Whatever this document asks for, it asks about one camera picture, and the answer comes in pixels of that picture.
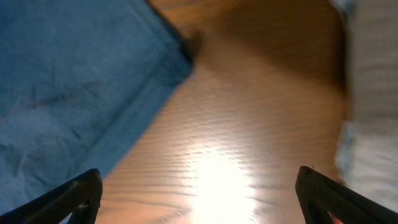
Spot khaki shorts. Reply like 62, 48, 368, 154
330, 0, 397, 123

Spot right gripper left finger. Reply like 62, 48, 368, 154
1, 169, 103, 224

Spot dark blue shorts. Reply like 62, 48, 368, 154
1, 0, 193, 213

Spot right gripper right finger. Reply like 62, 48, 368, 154
295, 166, 397, 224

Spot light blue white garment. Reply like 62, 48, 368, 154
335, 121, 397, 212

